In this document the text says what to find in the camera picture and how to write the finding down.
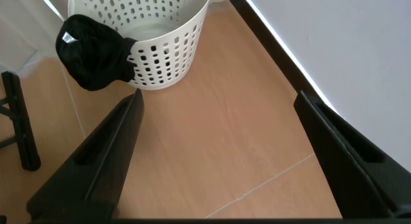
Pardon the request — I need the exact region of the beige curtain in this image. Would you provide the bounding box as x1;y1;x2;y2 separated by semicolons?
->
0;0;232;74

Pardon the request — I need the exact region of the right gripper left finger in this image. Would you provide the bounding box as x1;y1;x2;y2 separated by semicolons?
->
26;87;145;221

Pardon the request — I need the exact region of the black garment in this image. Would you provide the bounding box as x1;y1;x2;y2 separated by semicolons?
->
55;13;139;92

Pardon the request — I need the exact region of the black clothes rack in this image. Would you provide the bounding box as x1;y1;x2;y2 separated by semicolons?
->
0;71;42;172

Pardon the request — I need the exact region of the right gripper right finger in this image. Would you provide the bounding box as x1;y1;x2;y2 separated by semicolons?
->
293;90;411;219

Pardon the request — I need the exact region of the white laundry basket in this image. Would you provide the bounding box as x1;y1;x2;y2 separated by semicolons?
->
38;0;214;91

